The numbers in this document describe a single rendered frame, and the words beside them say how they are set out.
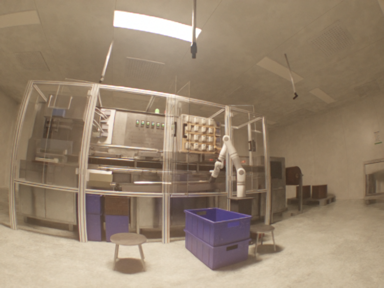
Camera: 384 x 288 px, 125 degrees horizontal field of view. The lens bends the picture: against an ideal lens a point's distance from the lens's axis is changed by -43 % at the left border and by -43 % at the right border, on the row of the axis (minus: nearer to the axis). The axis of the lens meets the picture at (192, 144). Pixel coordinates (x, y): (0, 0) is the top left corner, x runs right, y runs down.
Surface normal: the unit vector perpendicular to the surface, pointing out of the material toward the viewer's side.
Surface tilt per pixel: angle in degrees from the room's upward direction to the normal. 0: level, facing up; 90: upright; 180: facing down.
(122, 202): 90
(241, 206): 90
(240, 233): 90
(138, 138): 90
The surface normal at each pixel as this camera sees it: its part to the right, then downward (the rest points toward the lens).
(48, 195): 0.39, -0.18
